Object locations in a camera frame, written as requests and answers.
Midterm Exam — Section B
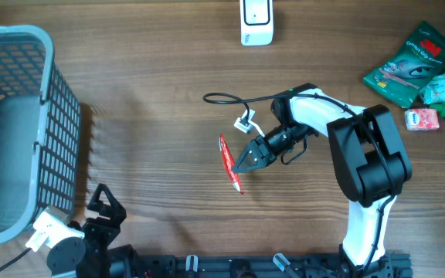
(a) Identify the red stick sachet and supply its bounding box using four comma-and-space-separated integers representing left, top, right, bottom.
219, 134, 245, 195

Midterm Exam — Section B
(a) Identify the red square snack packet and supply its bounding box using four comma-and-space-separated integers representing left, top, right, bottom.
405, 108, 440, 131

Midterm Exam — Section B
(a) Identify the light green tissue packet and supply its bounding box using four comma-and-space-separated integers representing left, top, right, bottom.
420, 73, 445, 104

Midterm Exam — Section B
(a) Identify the green 3M gloves package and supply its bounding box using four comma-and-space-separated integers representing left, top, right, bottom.
363, 21, 445, 108

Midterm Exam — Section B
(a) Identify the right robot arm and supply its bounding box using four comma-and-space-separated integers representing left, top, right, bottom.
229, 83, 412, 277

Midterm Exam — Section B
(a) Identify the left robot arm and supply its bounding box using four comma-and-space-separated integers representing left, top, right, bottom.
46, 184, 152, 277

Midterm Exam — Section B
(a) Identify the white barcode scanner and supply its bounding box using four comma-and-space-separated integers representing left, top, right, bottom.
239, 0, 273, 46

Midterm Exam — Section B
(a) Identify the grey plastic mesh basket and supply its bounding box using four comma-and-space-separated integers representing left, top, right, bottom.
0, 25, 82, 244

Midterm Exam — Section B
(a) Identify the black right camera cable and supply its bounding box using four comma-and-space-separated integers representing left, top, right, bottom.
202, 89, 397, 277

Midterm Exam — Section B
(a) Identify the black camera cable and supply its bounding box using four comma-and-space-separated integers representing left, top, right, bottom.
0, 246, 32, 278
202, 89, 397, 277

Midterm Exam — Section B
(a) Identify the black left camera cable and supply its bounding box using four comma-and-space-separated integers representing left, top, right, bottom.
0, 246, 32, 278

